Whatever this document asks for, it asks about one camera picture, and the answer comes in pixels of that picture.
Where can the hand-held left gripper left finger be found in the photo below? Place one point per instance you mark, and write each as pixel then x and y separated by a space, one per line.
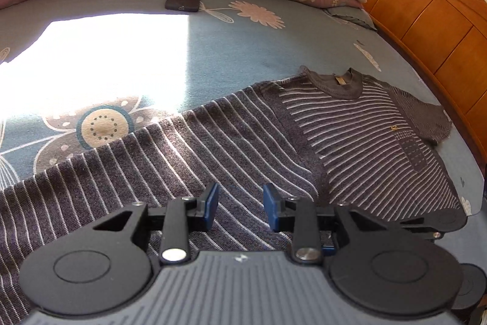
pixel 211 205

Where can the grey striped sweater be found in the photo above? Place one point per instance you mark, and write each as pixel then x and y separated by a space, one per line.
pixel 228 138

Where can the wooden bed headboard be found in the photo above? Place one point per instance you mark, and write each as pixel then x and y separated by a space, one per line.
pixel 437 24

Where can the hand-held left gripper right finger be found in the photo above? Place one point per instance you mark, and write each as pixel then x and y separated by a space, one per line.
pixel 272 207

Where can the thin teal pillow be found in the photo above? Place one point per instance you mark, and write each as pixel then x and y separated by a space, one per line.
pixel 350 18

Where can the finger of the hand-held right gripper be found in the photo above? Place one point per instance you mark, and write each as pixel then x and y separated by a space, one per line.
pixel 437 226
pixel 329 244

